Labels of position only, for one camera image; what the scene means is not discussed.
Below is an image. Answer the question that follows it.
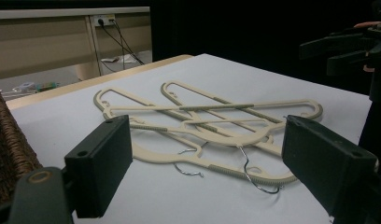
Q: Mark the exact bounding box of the brown wicker basket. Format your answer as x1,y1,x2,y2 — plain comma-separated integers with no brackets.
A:
0,80,44,208

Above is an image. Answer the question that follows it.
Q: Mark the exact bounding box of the white paper scrap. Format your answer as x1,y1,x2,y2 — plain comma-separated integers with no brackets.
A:
101,53,140,65

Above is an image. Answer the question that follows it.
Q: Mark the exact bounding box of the beige plastic clothes hanger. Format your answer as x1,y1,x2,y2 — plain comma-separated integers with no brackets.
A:
103,98,324,195
93,87,299,188
160,79,285,156

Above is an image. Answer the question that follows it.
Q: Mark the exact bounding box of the black cable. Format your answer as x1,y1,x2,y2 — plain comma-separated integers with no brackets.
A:
97,19,118,75
109,18,146,66

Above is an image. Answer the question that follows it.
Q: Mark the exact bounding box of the beige desk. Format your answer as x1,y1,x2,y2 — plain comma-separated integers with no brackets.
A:
0,7,153,82

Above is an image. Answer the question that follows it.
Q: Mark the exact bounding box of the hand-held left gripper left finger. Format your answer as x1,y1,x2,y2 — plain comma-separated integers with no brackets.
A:
63,114,134,219

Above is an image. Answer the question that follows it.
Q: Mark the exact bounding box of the white power socket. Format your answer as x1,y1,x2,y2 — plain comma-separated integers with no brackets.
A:
92,14,117,28

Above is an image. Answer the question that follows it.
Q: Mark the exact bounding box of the small colourful clutter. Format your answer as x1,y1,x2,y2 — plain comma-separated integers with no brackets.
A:
10,80,62,93

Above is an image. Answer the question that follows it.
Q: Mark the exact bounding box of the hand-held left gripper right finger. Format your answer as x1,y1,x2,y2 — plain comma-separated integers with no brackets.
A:
281,114,380,217

